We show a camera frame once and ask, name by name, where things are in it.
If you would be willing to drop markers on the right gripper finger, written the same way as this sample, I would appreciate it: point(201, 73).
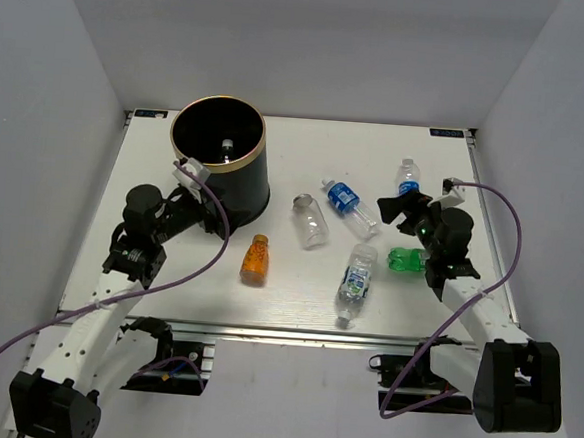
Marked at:
point(389, 213)
point(399, 203)

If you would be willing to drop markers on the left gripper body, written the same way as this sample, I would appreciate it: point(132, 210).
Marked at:
point(190, 210)

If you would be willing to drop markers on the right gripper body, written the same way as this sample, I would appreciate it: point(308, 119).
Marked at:
point(423, 221)

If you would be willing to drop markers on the small blue label water bottle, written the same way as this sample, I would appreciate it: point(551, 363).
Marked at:
point(408, 177)

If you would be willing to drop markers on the green plastic bottle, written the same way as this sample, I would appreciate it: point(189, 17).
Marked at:
point(407, 260)

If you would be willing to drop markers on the white green label water bottle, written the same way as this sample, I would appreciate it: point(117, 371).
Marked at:
point(354, 287)

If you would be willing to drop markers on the clear jar with metal lid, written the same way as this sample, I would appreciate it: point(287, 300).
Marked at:
point(309, 222)

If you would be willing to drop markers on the orange plastic bottle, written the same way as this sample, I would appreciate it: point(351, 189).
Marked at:
point(255, 264)

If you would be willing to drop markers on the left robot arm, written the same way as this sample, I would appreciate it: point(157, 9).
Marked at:
point(102, 351)

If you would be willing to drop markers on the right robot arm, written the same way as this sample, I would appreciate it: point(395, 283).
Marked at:
point(512, 381)

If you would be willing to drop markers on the bottle inside bin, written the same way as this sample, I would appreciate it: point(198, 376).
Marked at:
point(227, 151)

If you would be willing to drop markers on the black bin with gold rim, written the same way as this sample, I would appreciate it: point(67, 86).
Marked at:
point(197, 132)

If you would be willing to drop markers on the right blue table sticker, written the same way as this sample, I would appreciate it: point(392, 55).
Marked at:
point(447, 133)

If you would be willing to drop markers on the blue table sticker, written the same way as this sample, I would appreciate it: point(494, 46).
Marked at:
point(447, 133)
point(151, 113)

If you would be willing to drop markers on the left blue table sticker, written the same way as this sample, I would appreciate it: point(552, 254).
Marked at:
point(151, 113)

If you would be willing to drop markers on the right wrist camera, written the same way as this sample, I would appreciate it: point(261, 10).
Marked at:
point(452, 190)

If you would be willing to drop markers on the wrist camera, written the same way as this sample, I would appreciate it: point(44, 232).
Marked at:
point(190, 173)
point(452, 190)

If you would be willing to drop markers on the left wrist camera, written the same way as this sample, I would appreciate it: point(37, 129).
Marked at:
point(190, 173)

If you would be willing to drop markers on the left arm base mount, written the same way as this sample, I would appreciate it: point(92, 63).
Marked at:
point(178, 367)

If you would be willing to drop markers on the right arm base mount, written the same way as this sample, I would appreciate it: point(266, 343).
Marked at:
point(439, 383)

